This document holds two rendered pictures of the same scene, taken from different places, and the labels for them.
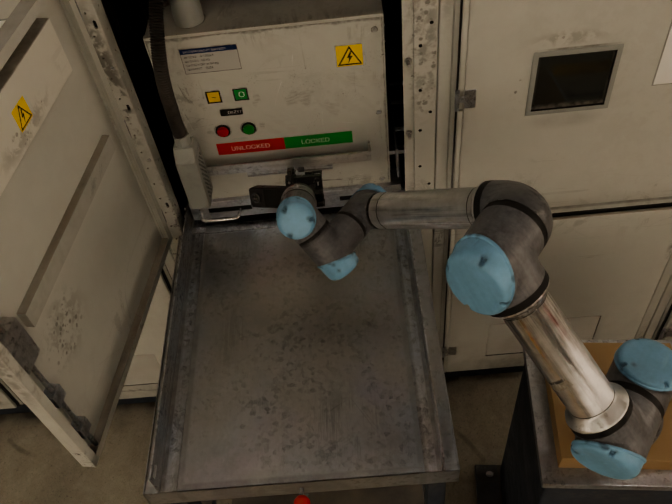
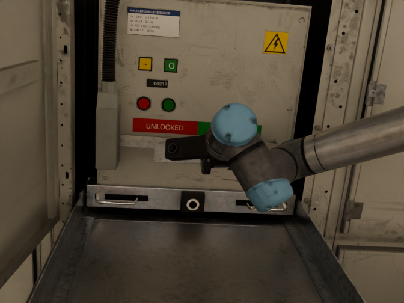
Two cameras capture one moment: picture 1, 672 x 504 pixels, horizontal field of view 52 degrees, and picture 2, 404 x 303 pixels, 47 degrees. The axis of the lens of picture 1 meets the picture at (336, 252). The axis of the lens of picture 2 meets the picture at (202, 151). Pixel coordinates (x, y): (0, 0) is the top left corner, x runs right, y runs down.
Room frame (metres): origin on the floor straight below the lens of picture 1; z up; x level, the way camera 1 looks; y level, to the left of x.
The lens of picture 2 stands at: (0.15, 0.24, 1.38)
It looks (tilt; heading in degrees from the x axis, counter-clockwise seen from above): 18 degrees down; 351
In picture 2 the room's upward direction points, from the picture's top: 5 degrees clockwise
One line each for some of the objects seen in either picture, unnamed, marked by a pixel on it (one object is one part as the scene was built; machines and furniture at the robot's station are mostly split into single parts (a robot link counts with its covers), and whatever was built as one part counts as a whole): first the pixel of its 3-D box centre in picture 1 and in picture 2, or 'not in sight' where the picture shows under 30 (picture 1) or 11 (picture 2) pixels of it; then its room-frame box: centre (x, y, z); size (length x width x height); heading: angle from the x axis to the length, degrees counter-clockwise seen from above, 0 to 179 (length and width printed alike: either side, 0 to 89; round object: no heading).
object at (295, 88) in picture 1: (280, 122); (199, 103); (1.25, 0.08, 1.15); 0.48 x 0.01 x 0.48; 86
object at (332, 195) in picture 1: (295, 195); (192, 196); (1.27, 0.08, 0.89); 0.54 x 0.05 x 0.06; 86
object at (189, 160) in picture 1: (193, 170); (108, 128); (1.20, 0.30, 1.09); 0.08 x 0.05 x 0.17; 176
